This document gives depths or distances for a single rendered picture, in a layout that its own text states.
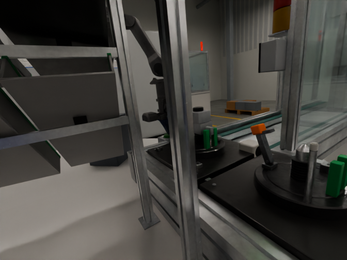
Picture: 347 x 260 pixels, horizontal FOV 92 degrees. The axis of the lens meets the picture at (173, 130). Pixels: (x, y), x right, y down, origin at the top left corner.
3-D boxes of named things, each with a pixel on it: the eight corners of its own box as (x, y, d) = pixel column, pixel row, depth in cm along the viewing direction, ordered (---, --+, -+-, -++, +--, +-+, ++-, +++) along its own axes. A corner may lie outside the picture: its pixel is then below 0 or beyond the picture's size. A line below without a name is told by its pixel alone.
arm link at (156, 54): (97, 14, 58) (120, -10, 54) (111, 21, 65) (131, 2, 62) (145, 87, 61) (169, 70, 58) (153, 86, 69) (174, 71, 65)
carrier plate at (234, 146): (147, 155, 55) (146, 149, 54) (203, 137, 66) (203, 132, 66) (194, 189, 35) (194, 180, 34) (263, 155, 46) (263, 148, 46)
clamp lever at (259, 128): (262, 164, 33) (249, 127, 33) (267, 161, 34) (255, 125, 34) (280, 163, 30) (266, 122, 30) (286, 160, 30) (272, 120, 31)
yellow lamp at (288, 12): (267, 34, 43) (268, 13, 42) (278, 36, 45) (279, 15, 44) (289, 28, 39) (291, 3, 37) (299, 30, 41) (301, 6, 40)
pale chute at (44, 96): (71, 167, 42) (69, 151, 44) (124, 155, 47) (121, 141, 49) (-4, 80, 19) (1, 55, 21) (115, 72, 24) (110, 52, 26)
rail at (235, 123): (131, 178, 59) (126, 149, 57) (271, 126, 103) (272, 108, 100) (137, 184, 55) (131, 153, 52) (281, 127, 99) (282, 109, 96)
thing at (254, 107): (224, 112, 624) (224, 101, 614) (239, 109, 662) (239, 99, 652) (254, 115, 523) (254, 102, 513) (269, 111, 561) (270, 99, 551)
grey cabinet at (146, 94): (131, 139, 406) (114, 36, 348) (161, 132, 444) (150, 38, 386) (139, 145, 360) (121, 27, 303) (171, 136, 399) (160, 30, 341)
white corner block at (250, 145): (238, 155, 48) (238, 142, 47) (248, 151, 50) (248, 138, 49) (253, 161, 44) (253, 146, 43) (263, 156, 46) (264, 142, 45)
